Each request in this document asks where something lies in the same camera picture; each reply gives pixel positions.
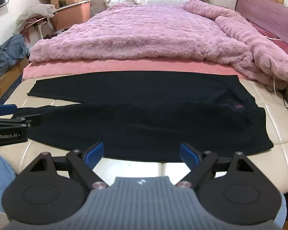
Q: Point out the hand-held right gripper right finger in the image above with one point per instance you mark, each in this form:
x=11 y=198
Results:
x=189 y=154

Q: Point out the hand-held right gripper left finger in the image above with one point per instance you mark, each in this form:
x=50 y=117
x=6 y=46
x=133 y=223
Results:
x=95 y=154

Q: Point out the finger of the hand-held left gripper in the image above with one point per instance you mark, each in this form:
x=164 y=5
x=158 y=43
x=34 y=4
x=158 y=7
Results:
x=4 y=109

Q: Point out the black pad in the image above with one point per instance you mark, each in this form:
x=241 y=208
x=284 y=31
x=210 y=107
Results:
x=146 y=122

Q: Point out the cardboard box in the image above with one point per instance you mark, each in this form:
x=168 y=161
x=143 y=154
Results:
x=4 y=79

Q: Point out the person's left leg in jeans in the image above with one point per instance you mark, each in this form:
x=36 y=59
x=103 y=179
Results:
x=1 y=179

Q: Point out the person's leg in jeans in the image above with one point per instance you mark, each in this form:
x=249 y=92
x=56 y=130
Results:
x=282 y=210
x=1 y=179

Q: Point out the grey-blue crumpled cloth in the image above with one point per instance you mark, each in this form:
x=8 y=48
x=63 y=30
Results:
x=8 y=51

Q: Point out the pink bed sheet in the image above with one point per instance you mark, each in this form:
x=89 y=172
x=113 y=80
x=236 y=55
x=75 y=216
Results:
x=124 y=68

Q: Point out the cream leather sofa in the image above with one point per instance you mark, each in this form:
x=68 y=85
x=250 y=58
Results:
x=276 y=122

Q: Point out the white crumpled cloth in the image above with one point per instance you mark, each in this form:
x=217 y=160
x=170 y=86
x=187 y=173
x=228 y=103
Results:
x=36 y=14

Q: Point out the person's right leg in jeans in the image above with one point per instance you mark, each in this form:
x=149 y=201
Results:
x=282 y=210

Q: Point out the pink plastic storage box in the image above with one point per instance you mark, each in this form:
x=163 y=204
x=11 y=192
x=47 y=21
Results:
x=72 y=14

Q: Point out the pink fluffy blanket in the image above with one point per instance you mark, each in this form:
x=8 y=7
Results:
x=144 y=31

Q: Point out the purple knitted cushion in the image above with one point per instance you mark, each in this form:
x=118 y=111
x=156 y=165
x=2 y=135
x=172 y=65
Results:
x=271 y=16

